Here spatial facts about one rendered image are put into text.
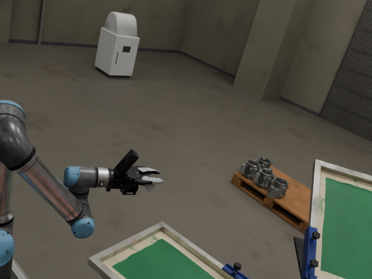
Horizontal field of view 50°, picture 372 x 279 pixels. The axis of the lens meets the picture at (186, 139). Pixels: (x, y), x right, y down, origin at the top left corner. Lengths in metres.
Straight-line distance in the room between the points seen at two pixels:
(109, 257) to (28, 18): 8.23
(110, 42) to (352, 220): 6.86
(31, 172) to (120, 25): 7.40
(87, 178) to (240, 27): 10.59
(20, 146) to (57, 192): 0.19
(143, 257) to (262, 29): 8.61
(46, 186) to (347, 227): 1.80
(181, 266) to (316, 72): 8.75
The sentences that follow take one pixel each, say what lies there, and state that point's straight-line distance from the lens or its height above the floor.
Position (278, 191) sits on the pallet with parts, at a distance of 5.16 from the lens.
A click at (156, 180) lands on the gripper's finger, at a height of 1.67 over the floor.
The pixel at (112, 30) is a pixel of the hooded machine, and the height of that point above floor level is 0.94.
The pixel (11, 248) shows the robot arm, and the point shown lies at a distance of 1.44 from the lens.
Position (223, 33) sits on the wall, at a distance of 12.15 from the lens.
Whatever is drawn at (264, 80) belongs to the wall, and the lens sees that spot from 10.24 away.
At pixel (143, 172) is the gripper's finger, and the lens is 1.55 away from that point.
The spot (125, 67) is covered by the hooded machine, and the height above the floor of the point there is 0.25.
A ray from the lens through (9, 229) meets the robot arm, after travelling 1.55.
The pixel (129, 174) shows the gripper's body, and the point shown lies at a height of 1.68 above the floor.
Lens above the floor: 2.41
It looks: 22 degrees down
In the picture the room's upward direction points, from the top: 16 degrees clockwise
